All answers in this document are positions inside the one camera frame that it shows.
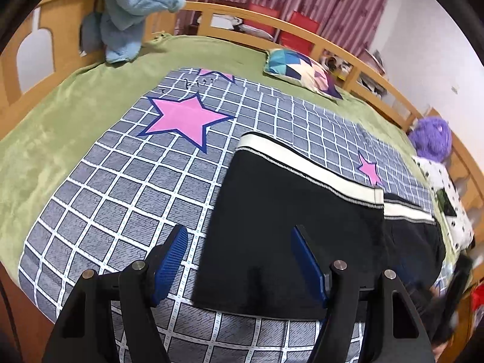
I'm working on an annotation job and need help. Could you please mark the black pants with white stripe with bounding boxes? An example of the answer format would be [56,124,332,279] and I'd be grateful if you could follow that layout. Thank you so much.
[192,132,446,319]

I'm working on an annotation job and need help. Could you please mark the grey grid star blanket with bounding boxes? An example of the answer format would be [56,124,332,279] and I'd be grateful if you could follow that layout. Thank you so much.
[19,68,433,362]

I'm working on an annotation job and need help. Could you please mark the white black dotted cloth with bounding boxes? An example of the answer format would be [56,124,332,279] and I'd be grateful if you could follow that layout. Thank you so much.
[412,156,474,252]

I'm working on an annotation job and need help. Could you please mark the green bed blanket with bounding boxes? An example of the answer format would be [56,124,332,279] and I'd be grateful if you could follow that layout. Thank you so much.
[1,35,427,281]

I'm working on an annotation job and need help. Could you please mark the purple plush toy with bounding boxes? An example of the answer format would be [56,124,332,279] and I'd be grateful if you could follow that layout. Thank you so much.
[408,116,452,163]

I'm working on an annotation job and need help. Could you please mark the colourful geometric pillow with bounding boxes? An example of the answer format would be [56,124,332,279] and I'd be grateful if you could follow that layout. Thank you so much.
[263,48,342,99]

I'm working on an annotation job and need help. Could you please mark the red box right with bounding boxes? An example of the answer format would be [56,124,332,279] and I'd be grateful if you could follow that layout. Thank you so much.
[279,11,321,57]

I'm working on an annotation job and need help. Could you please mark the red box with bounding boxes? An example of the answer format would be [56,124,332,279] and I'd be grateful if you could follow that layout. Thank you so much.
[279,11,321,57]
[247,2,282,39]

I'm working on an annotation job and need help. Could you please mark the red box left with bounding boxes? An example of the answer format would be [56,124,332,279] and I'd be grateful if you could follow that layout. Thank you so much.
[247,2,282,39]

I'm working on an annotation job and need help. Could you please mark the light blue plush toy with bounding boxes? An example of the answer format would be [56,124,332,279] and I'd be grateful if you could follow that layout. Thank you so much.
[80,0,186,64]

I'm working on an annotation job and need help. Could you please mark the wooden bed frame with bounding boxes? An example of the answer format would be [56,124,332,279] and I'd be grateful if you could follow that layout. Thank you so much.
[1,0,483,362]

